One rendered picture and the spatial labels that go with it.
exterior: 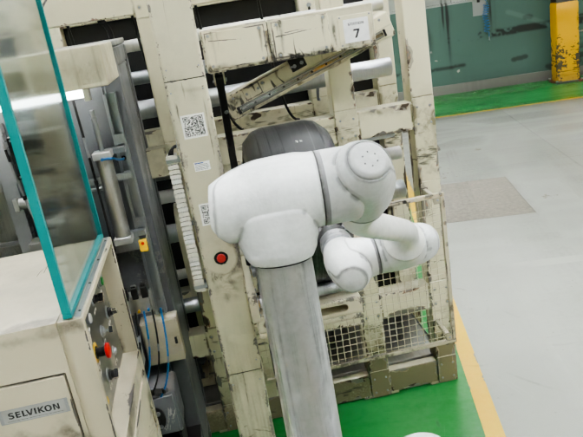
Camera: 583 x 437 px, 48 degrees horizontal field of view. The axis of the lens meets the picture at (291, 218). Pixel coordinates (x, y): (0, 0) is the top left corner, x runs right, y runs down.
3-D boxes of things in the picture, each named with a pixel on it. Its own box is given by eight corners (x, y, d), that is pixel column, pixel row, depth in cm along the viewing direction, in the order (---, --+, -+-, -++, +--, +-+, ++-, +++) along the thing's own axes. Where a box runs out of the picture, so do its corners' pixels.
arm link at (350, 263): (324, 274, 173) (371, 261, 174) (337, 305, 159) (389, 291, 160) (317, 238, 168) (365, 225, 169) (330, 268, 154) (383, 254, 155)
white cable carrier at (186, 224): (195, 292, 221) (165, 157, 206) (195, 287, 226) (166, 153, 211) (208, 290, 222) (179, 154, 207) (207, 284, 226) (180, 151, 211)
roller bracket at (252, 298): (252, 324, 214) (247, 297, 211) (243, 279, 252) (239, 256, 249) (263, 322, 214) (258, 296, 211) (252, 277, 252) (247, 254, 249)
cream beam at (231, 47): (208, 75, 225) (199, 30, 220) (206, 69, 249) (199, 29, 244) (377, 45, 231) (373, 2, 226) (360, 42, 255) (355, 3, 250)
